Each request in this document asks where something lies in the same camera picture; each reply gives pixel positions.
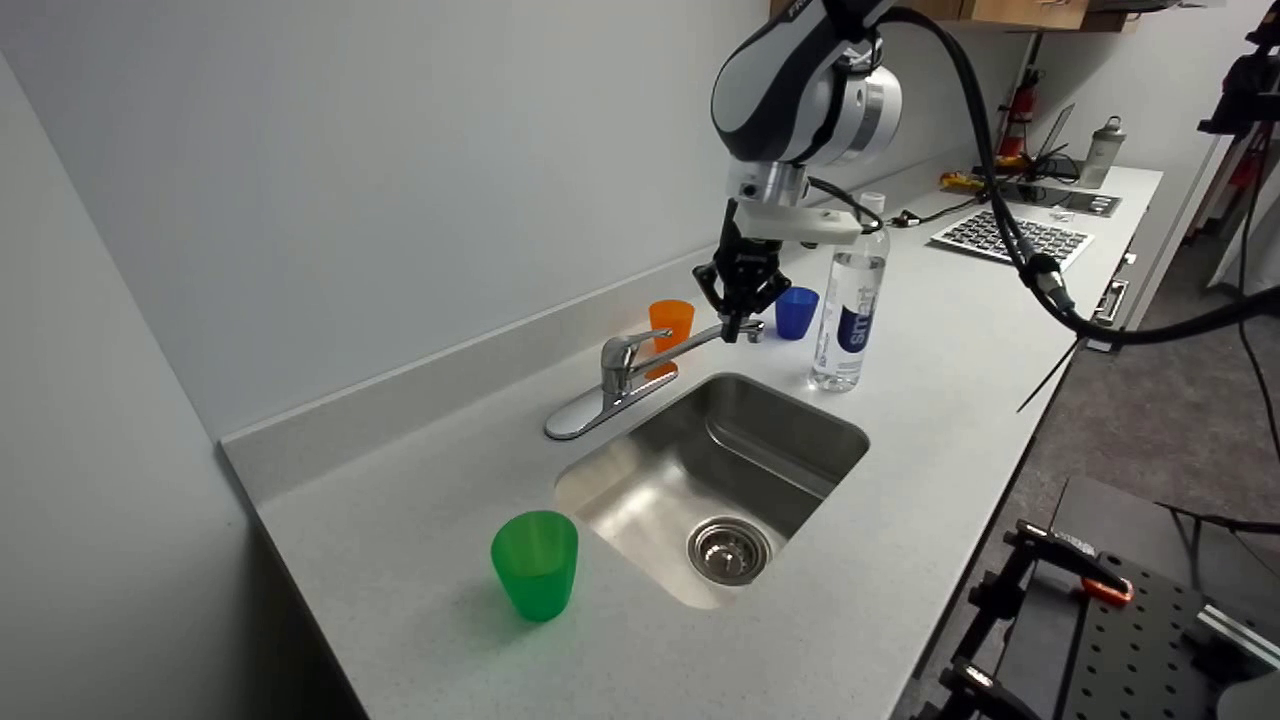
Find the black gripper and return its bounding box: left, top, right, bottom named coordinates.
left=689, top=194, right=796, bottom=349

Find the chrome tap spout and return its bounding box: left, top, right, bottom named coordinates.
left=626, top=315, right=772, bottom=387

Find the blue plastic cup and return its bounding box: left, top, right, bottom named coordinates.
left=772, top=284, right=822, bottom=344

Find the orange plastic cup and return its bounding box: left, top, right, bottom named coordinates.
left=642, top=296, right=700, bottom=384

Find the clear plastic water bottle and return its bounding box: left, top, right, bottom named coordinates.
left=802, top=188, right=894, bottom=401

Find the stainless steel sink basin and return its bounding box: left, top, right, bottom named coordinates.
left=551, top=368, right=874, bottom=615

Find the metal sink drain strainer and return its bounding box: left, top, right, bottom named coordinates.
left=685, top=510, right=780, bottom=587

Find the grey computer keyboard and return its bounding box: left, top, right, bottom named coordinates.
left=922, top=202, right=1096, bottom=271

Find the green plastic cup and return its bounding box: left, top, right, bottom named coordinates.
left=486, top=508, right=583, bottom=626

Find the silver metal bottle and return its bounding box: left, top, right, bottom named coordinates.
left=1074, top=110, right=1128, bottom=191

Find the brown cardboard box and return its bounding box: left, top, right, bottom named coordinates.
left=905, top=0, right=1178, bottom=37

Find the black clamp with orange tips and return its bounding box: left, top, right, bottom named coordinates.
left=999, top=515, right=1141, bottom=611

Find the black perforated breadboard table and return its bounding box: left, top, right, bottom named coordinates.
left=912, top=477, right=1280, bottom=720

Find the chrome faucet base with handle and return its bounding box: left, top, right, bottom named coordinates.
left=539, top=329, right=675, bottom=447

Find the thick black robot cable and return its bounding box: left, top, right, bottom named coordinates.
left=874, top=4, right=1280, bottom=354

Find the thin black cable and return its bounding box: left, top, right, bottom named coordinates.
left=1147, top=491, right=1280, bottom=580

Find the black camera tripod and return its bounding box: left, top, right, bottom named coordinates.
left=1194, top=0, right=1280, bottom=245

